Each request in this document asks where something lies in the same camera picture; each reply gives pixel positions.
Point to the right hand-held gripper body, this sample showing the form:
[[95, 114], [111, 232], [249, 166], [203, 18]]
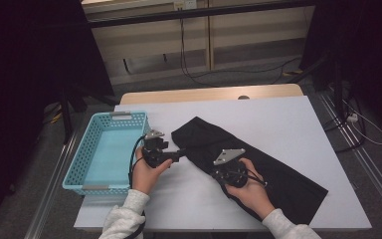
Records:
[[227, 156]]

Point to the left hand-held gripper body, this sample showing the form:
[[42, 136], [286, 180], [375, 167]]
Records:
[[154, 152]]

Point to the black shorts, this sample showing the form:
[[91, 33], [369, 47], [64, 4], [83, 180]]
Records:
[[199, 139]]

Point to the light blue plastic basket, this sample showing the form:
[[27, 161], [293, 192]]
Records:
[[112, 156]]

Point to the person's left hand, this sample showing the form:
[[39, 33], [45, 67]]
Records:
[[146, 177]]

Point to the person's right hand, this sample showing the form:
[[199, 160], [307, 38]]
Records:
[[253, 195]]

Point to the white table cover sheet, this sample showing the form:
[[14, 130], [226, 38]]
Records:
[[262, 126]]

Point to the wooden table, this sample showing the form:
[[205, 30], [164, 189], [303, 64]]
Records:
[[179, 94]]

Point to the beige wooden cabinet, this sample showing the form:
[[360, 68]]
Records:
[[152, 36]]

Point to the black metal stand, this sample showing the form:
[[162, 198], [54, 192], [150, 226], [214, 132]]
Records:
[[337, 89]]

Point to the white power strip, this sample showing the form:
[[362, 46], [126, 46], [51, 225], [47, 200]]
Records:
[[352, 117]]

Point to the black curtain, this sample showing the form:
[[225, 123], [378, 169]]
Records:
[[371, 40], [20, 49]]

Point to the aluminium floor rail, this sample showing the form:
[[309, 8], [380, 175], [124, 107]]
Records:
[[371, 169], [51, 189]]

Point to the white wall outlet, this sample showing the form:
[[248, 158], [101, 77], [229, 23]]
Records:
[[185, 4]]

